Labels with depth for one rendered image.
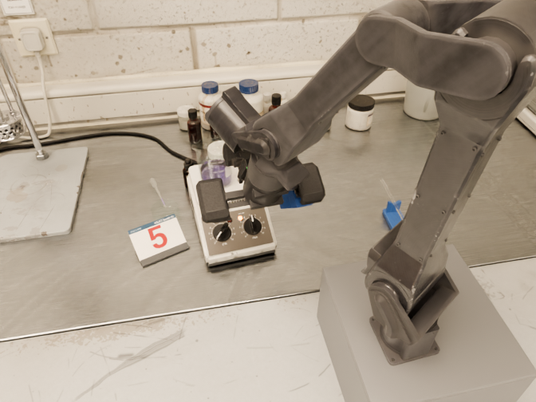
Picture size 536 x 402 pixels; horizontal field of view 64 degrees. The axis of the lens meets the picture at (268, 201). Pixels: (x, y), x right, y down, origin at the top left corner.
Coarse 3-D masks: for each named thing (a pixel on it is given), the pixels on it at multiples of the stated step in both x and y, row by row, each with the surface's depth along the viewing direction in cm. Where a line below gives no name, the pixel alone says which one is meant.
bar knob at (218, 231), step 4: (220, 224) 76; (224, 224) 75; (216, 228) 76; (220, 228) 74; (224, 228) 74; (228, 228) 76; (216, 232) 75; (220, 232) 74; (224, 232) 75; (228, 232) 76; (216, 236) 74; (220, 236) 74; (224, 236) 75; (228, 236) 75; (220, 240) 75; (224, 240) 75
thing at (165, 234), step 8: (160, 224) 79; (168, 224) 80; (176, 224) 80; (136, 232) 78; (144, 232) 78; (152, 232) 79; (160, 232) 79; (168, 232) 80; (176, 232) 80; (136, 240) 77; (144, 240) 78; (152, 240) 78; (160, 240) 79; (168, 240) 79; (176, 240) 80; (136, 248) 77; (144, 248) 78; (152, 248) 78; (160, 248) 78
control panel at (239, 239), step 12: (264, 216) 78; (204, 228) 76; (240, 228) 77; (264, 228) 77; (216, 240) 75; (228, 240) 76; (240, 240) 76; (252, 240) 76; (264, 240) 77; (216, 252) 75
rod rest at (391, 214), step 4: (400, 200) 85; (388, 204) 84; (392, 204) 84; (388, 208) 85; (392, 208) 85; (384, 212) 86; (388, 212) 86; (392, 212) 86; (396, 212) 86; (384, 216) 86; (388, 216) 85; (392, 216) 85; (396, 216) 85; (388, 220) 84; (392, 220) 84; (396, 220) 84; (400, 220) 84; (388, 224) 84; (392, 224) 83
